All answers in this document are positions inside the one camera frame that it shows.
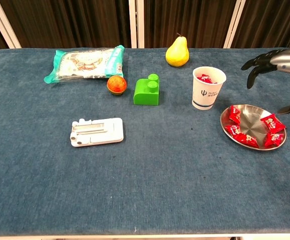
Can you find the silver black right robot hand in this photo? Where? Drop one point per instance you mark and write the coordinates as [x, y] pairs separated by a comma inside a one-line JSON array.
[[288, 61]]

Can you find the red candy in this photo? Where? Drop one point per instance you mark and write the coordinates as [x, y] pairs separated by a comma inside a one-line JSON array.
[[272, 122], [235, 114], [248, 140], [213, 81], [233, 130], [275, 138], [203, 77]]

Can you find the round metal plate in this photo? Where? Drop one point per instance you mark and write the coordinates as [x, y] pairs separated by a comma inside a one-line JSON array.
[[252, 120]]

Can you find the white paper cup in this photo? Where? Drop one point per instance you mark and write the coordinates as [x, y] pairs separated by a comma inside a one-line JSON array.
[[205, 95]]

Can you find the yellow pear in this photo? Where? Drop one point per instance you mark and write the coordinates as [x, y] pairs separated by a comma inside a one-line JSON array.
[[177, 55]]

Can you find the green toy block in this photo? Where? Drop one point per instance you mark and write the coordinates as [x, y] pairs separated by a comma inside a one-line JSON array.
[[144, 95]]

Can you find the blue felt table cloth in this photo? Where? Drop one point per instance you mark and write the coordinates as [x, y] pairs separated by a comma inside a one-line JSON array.
[[159, 175]]

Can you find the orange ball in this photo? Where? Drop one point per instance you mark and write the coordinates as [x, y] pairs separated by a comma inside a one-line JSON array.
[[116, 85]]

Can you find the white folding phone stand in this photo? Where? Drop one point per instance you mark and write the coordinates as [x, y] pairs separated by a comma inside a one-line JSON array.
[[109, 130]]

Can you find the teal noodle packet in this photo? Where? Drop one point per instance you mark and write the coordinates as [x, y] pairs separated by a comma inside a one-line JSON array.
[[84, 62]]

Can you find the white frame post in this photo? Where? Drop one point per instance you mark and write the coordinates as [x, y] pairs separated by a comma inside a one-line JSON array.
[[234, 25], [5, 27], [140, 25], [132, 25]]

